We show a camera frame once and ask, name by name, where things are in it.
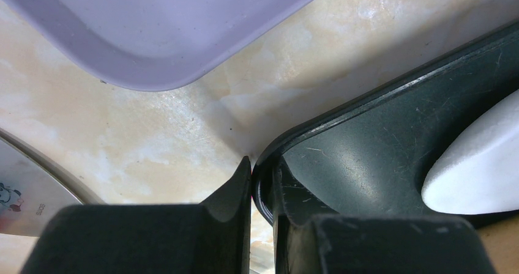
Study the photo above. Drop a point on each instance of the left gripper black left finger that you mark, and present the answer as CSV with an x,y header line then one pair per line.
x,y
209,237

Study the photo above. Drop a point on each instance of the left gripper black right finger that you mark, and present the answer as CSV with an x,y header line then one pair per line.
x,y
335,243

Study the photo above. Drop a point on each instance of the black baking tray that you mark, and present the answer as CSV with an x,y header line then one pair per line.
x,y
370,156

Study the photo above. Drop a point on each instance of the lilac rectangular tray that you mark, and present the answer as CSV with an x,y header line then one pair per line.
x,y
152,45

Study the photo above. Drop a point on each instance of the metal scraper wooden handle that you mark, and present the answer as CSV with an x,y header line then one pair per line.
x,y
34,188

